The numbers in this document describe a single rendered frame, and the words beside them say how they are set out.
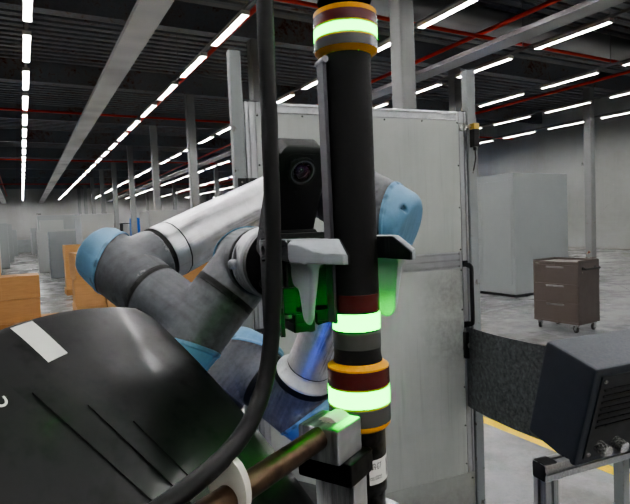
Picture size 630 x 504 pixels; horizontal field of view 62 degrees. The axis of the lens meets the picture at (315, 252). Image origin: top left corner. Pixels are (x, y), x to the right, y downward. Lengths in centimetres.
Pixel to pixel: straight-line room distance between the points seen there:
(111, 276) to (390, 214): 41
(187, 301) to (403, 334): 200
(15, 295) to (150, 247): 886
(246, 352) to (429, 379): 169
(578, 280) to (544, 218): 373
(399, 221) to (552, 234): 1016
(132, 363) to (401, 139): 222
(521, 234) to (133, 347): 997
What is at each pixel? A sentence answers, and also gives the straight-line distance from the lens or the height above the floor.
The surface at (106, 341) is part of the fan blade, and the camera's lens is 39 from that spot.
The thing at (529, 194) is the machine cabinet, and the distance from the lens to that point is 1045.
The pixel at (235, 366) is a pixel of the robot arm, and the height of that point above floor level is 121.
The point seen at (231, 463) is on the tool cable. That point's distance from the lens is 28.
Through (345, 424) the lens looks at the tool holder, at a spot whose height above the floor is 136.
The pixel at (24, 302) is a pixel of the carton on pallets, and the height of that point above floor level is 45.
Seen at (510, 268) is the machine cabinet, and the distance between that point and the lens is 1023.
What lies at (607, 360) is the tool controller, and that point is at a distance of 104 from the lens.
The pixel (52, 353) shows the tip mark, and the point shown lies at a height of 141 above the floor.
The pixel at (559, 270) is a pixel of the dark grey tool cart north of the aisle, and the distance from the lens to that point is 729.
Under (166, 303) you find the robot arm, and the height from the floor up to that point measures 140.
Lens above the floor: 148
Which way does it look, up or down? 3 degrees down
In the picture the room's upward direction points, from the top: 2 degrees counter-clockwise
